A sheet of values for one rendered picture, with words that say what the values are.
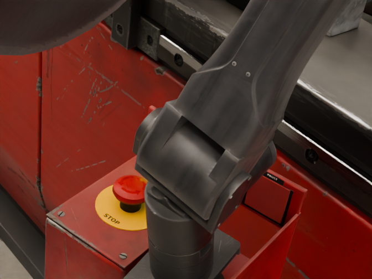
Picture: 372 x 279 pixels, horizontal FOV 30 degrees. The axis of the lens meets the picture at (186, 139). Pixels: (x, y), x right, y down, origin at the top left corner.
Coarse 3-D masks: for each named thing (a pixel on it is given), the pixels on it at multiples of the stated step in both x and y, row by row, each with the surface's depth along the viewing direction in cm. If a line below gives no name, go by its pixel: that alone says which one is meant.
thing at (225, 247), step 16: (224, 240) 65; (144, 256) 64; (160, 256) 58; (176, 256) 57; (192, 256) 57; (208, 256) 59; (224, 256) 63; (128, 272) 62; (144, 272) 62; (160, 272) 60; (176, 272) 59; (192, 272) 59; (208, 272) 61
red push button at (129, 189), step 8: (128, 176) 71; (136, 176) 71; (120, 184) 70; (128, 184) 70; (136, 184) 70; (144, 184) 70; (120, 192) 69; (128, 192) 69; (136, 192) 69; (120, 200) 69; (128, 200) 68; (136, 200) 69; (128, 208) 70; (136, 208) 70
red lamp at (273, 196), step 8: (264, 176) 70; (256, 184) 71; (264, 184) 70; (272, 184) 70; (248, 192) 72; (256, 192) 71; (264, 192) 71; (272, 192) 70; (280, 192) 69; (288, 192) 69; (248, 200) 72; (256, 200) 72; (264, 200) 71; (272, 200) 70; (280, 200) 70; (256, 208) 72; (264, 208) 72; (272, 208) 71; (280, 208) 70; (272, 216) 71; (280, 216) 71
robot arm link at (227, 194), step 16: (144, 128) 51; (272, 144) 60; (272, 160) 60; (144, 176) 54; (240, 176) 49; (256, 176) 59; (224, 192) 49; (240, 192) 51; (224, 208) 49; (208, 224) 52
